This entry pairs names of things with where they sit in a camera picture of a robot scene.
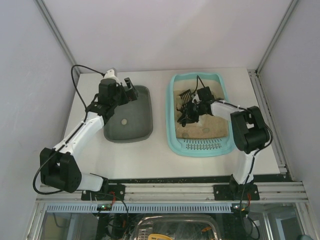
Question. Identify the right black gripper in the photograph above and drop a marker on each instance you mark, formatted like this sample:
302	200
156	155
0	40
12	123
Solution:
189	110

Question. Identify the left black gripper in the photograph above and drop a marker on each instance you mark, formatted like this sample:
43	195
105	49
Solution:
129	90

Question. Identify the black litter scoop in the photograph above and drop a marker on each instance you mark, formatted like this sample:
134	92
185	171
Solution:
182	100

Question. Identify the grey plastic bin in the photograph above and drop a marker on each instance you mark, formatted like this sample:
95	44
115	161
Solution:
139	116

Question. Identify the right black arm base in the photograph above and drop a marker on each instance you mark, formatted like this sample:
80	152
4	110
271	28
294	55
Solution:
236	192

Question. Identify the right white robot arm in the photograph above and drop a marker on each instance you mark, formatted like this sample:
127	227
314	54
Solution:
250	132

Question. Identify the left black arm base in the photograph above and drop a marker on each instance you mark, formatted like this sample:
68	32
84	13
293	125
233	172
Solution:
109	191

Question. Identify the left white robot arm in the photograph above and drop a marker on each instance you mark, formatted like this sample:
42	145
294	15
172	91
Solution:
58	165

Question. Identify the teal litter box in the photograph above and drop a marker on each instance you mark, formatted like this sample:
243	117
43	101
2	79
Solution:
219	140

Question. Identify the yellow plastic object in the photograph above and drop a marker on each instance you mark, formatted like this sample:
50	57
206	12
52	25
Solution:
157	236

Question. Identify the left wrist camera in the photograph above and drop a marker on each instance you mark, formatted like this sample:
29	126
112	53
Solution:
111	74

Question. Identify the aluminium mounting rail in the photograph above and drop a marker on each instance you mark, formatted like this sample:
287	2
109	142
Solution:
269	192

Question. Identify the metal wire basket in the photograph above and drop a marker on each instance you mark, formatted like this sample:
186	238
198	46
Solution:
177	227

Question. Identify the perforated cable tray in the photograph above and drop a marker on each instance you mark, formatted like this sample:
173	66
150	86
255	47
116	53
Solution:
136	208

